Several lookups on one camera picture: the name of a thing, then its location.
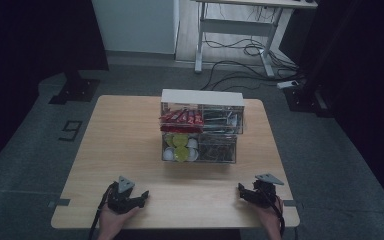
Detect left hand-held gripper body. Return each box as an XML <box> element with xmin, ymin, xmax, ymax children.
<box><xmin>107</xmin><ymin>175</ymin><xmax>136</xmax><ymax>215</ymax></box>

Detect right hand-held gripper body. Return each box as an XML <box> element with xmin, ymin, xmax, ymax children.
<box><xmin>246</xmin><ymin>172</ymin><xmax>285</xmax><ymax>210</ymax></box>

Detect clear drawer organizer white top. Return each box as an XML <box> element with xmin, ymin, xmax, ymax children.
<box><xmin>159</xmin><ymin>88</ymin><xmax>246</xmax><ymax>165</ymax></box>

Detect person's left hand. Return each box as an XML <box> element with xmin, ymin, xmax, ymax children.
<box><xmin>97</xmin><ymin>202</ymin><xmax>142</xmax><ymax>240</ymax></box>

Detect person's right hand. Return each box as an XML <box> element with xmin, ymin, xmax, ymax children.
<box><xmin>251</xmin><ymin>195</ymin><xmax>284</xmax><ymax>240</ymax></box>

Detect grey tape strip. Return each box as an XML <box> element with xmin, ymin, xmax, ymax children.
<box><xmin>282</xmin><ymin>199</ymin><xmax>305</xmax><ymax>210</ymax></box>
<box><xmin>47</xmin><ymin>198</ymin><xmax>72</xmax><ymax>209</ymax></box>

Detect pile of dark sachets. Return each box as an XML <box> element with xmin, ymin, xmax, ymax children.
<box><xmin>198</xmin><ymin>133</ymin><xmax>238</xmax><ymax>164</ymax></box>

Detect bunch of dark stick packets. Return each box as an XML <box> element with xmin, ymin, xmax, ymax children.
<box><xmin>202</xmin><ymin>109</ymin><xmax>244</xmax><ymax>135</ymax></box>

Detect bunch of red stick packets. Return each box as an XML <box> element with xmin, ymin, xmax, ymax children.
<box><xmin>159</xmin><ymin>108</ymin><xmax>205</xmax><ymax>134</ymax></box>

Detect black stand base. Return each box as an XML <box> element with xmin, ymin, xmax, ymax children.
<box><xmin>48</xmin><ymin>70</ymin><xmax>101</xmax><ymax>106</ymax></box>
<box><xmin>283</xmin><ymin>83</ymin><xmax>335</xmax><ymax>118</ymax></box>

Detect white power strip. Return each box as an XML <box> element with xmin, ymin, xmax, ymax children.
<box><xmin>276</xmin><ymin>79</ymin><xmax>300</xmax><ymax>90</ymax></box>

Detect dark curtain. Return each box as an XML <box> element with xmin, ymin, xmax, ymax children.
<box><xmin>298</xmin><ymin>0</ymin><xmax>384</xmax><ymax>211</ymax></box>
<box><xmin>0</xmin><ymin>0</ymin><xmax>110</xmax><ymax>178</ymax></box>

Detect white cabinet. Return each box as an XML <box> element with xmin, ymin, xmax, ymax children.
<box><xmin>91</xmin><ymin>0</ymin><xmax>181</xmax><ymax>56</ymax></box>

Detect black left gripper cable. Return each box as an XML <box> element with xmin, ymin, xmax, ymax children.
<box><xmin>89</xmin><ymin>182</ymin><xmax>118</xmax><ymax>240</ymax></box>

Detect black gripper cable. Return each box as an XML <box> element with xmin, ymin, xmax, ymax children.
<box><xmin>263</xmin><ymin>186</ymin><xmax>286</xmax><ymax>238</ymax></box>
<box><xmin>89</xmin><ymin>182</ymin><xmax>118</xmax><ymax>240</ymax></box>

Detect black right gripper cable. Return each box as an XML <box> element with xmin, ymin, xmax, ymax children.
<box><xmin>263</xmin><ymin>186</ymin><xmax>286</xmax><ymax>238</ymax></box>

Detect tangle of black floor cables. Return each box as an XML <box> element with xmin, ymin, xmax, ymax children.
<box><xmin>200</xmin><ymin>6</ymin><xmax>303</xmax><ymax>92</ymax></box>

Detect white metal frame desk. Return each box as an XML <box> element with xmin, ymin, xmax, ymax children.
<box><xmin>193</xmin><ymin>0</ymin><xmax>319</xmax><ymax>79</ymax></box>

